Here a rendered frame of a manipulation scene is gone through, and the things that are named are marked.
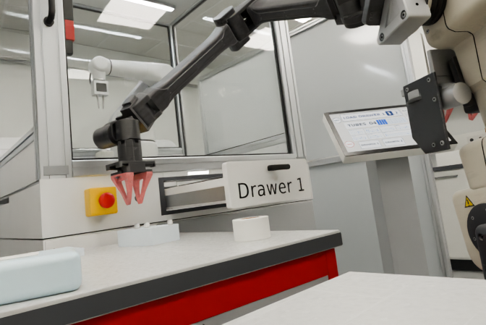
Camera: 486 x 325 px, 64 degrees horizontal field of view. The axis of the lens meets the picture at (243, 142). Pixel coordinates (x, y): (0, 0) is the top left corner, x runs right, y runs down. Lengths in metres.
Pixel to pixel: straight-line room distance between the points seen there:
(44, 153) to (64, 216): 0.17
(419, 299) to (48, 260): 0.37
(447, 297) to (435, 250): 2.24
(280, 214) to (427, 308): 1.24
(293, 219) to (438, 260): 1.21
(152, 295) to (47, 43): 0.83
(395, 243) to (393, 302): 1.61
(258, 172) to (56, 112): 0.55
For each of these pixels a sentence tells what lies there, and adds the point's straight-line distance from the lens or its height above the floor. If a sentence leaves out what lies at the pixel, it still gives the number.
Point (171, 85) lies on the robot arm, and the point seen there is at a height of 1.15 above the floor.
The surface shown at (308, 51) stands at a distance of 2.98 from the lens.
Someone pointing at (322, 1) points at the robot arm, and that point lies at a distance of 0.96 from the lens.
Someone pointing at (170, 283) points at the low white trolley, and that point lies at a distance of 0.53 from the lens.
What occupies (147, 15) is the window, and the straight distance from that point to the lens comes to 1.37.
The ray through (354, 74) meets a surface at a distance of 2.73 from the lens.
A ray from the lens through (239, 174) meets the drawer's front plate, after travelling 0.94.
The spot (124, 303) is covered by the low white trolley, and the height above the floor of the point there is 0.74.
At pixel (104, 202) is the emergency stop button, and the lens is 1.05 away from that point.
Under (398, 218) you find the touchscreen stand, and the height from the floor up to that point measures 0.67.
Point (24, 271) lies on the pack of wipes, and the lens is 0.49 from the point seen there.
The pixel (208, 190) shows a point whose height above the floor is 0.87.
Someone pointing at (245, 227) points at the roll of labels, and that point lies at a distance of 0.73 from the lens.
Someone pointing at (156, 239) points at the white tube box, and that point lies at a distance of 0.91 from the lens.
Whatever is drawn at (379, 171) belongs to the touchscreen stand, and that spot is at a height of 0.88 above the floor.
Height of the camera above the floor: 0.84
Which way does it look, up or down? 8 degrees up
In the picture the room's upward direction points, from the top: 7 degrees counter-clockwise
